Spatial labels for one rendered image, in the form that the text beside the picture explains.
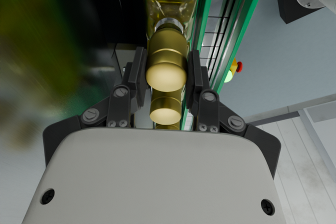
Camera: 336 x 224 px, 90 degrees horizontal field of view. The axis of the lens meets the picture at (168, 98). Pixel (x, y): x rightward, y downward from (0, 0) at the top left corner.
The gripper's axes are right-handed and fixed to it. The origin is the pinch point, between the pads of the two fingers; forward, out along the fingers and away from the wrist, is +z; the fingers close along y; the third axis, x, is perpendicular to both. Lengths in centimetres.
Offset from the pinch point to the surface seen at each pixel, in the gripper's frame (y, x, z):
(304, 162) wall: 177, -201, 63
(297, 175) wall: 167, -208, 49
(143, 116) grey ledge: -9, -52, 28
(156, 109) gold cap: -0.8, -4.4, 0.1
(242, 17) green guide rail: 12.9, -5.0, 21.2
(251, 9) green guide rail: 13.3, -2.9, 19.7
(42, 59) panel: -11.9, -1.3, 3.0
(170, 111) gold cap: 0.6, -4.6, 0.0
